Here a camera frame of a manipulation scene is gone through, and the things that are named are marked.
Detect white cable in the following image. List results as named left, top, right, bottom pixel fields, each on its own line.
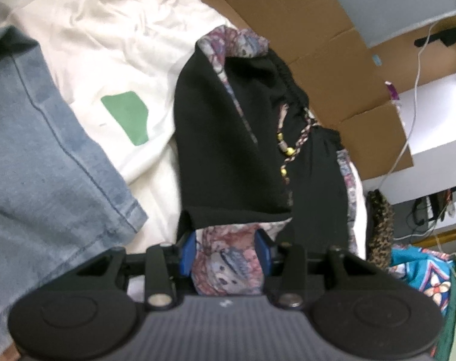
left=376, top=17, right=445, bottom=192

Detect grey board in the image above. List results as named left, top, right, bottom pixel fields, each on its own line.
left=312, top=0, right=456, bottom=48

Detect blue denim jeans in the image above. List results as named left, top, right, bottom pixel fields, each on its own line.
left=0, top=26, right=149, bottom=348

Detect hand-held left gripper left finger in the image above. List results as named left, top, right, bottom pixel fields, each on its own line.
left=77, top=232, right=197, bottom=311

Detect teal printed cloth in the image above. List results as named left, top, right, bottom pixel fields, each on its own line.
left=389, top=244, right=456, bottom=316

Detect brown cardboard sheet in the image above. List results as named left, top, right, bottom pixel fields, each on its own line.
left=205, top=0, right=414, bottom=181

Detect leopard print cloth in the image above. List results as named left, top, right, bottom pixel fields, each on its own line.
left=365, top=190, right=396, bottom=271

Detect black shorts with patterned trim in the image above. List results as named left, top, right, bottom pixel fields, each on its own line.
left=173, top=26, right=366, bottom=297

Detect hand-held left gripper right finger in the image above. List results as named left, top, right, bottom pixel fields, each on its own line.
left=254, top=229, right=372, bottom=310

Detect white desk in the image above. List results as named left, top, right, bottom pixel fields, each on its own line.
left=359, top=69, right=456, bottom=205

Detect yellow metal bar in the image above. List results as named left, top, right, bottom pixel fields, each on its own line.
left=435, top=229, right=456, bottom=251

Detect white bear print bedsheet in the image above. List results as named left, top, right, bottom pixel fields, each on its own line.
left=0, top=0, right=368, bottom=298

